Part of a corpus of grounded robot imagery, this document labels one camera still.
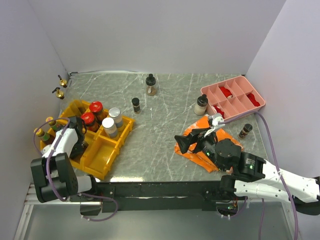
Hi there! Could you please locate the black-cap spice shaker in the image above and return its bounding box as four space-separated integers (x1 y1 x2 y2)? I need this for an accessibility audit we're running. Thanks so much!
131 97 141 114
81 140 89 152

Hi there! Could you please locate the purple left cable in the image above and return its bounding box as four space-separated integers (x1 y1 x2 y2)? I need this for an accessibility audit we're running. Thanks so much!
32 117 119 222

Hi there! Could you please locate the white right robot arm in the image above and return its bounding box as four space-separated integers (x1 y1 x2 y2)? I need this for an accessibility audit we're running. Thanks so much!
174 128 320 216

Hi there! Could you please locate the yellow compartment bin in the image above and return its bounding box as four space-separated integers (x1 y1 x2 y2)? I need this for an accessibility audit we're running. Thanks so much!
39 99 136 181

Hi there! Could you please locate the orange tie-dye cloth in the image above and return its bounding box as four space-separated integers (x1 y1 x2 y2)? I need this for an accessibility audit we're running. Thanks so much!
174 114 244 173

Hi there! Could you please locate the red-lid sauce jar back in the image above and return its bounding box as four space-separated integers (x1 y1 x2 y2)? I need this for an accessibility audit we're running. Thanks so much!
89 101 107 124

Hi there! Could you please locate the tall oil bottle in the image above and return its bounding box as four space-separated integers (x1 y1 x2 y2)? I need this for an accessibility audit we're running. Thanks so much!
58 75 76 100
51 86 83 111

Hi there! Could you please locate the red sock right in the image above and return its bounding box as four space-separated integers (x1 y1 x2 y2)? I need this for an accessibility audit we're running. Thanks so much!
246 93 261 107

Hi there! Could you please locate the black-cap spice shaker back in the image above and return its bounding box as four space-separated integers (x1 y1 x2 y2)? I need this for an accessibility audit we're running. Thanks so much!
131 97 141 114

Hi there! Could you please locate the red sock middle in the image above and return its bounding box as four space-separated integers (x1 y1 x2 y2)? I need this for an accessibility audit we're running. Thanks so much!
219 86 233 99

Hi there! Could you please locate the black-cap spice shaker front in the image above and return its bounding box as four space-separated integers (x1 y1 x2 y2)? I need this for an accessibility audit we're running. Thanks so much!
81 140 89 152

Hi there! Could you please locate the black-lid jar white powder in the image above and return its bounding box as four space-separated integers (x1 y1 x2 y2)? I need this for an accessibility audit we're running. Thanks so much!
194 94 209 116

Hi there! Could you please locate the pink compartment tray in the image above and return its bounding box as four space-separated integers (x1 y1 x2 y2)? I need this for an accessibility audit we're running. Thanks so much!
200 75 266 120

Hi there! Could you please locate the red-lid sauce jar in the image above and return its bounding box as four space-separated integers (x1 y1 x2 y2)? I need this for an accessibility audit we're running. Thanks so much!
80 112 100 132
89 101 107 124

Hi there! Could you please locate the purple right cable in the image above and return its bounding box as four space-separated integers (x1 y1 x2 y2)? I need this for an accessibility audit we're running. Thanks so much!
219 110 299 240

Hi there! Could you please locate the blue-label clear jar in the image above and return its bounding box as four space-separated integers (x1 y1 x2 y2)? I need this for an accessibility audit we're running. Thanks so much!
108 107 124 132

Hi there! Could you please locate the white-lid jar edge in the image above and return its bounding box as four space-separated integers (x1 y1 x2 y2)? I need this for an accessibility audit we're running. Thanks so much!
102 117 118 139

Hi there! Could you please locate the black-lid jar brown powder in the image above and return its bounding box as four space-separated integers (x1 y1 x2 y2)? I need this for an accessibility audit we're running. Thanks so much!
145 73 157 96

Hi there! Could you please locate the spice shaker near right edge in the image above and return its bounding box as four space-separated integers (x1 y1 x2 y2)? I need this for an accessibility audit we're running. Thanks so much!
238 123 253 139

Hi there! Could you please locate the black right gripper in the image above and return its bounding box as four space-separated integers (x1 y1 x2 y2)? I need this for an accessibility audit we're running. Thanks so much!
173 126 225 171

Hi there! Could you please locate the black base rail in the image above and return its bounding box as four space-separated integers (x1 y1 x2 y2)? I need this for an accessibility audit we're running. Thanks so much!
69 180 241 214

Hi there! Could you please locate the purple cable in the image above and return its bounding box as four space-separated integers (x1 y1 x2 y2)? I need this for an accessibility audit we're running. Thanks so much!
219 110 299 240
32 117 119 222

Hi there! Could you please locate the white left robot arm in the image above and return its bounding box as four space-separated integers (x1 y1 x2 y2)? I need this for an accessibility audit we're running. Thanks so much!
30 116 100 203

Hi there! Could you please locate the red sock in tray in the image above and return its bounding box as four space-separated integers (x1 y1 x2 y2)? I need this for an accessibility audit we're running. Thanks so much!
213 105 225 119

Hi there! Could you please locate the green-label sauce bottle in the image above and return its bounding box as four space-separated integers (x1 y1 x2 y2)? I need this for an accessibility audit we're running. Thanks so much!
33 128 55 145
45 116 62 132

